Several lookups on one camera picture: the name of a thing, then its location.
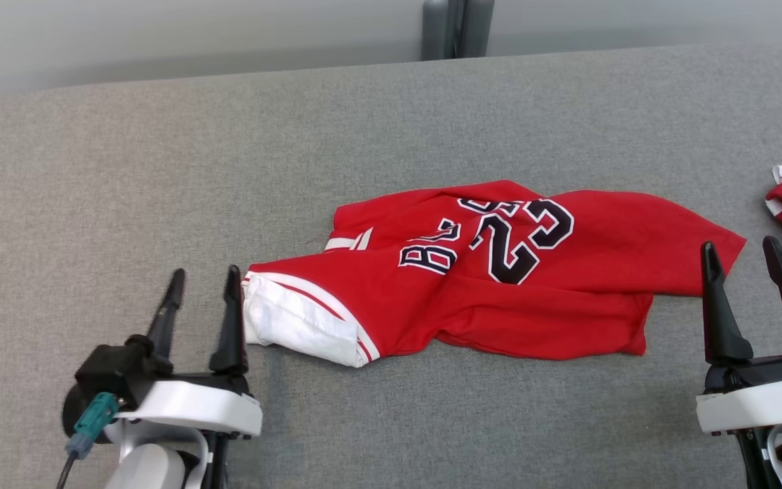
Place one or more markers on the grey partition post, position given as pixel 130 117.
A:
pixel 455 30

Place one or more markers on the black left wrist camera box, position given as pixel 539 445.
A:
pixel 116 370

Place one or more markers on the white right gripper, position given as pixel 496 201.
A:
pixel 764 401

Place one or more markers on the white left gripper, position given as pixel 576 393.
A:
pixel 194 404

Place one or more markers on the red basketball jersey number 23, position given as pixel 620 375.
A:
pixel 567 305

